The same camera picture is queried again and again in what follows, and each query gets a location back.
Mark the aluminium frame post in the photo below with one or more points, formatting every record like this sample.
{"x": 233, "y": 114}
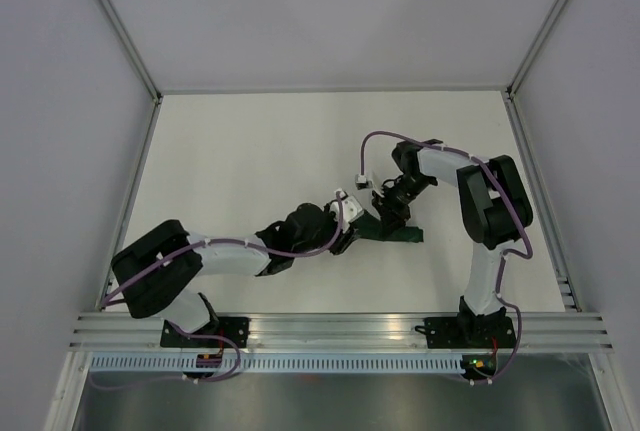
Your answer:
{"x": 132, "y": 54}
{"x": 542, "y": 36}

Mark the white slotted cable duct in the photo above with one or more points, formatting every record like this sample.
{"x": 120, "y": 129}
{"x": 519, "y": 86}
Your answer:
{"x": 282, "y": 363}

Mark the right aluminium frame post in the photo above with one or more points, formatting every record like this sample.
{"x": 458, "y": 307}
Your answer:
{"x": 542, "y": 36}

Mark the dark green cloth napkin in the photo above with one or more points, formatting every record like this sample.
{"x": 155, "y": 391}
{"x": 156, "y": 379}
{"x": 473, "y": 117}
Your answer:
{"x": 369, "y": 227}

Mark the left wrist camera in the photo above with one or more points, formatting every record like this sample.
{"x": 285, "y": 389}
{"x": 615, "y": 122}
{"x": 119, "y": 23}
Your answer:
{"x": 346, "y": 208}

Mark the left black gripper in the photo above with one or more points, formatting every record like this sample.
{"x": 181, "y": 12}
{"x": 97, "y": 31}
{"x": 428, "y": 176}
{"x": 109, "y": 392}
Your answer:
{"x": 343, "y": 241}

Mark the back aluminium frame bar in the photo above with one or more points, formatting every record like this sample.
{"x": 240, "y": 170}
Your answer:
{"x": 335, "y": 89}

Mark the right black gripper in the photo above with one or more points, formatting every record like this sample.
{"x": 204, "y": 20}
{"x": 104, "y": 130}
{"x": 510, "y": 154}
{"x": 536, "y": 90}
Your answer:
{"x": 391, "y": 215}

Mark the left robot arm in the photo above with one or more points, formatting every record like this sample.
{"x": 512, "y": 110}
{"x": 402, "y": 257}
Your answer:
{"x": 154, "y": 272}

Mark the aluminium front rail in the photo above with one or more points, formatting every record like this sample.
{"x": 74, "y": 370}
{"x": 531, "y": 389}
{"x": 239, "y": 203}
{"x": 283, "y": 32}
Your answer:
{"x": 545, "y": 332}

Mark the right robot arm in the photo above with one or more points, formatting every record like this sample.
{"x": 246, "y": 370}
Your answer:
{"x": 495, "y": 211}

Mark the left aluminium frame post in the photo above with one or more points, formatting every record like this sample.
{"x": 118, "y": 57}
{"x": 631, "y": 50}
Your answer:
{"x": 132, "y": 54}

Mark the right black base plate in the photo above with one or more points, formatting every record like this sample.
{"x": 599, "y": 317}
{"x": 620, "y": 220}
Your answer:
{"x": 447, "y": 332}

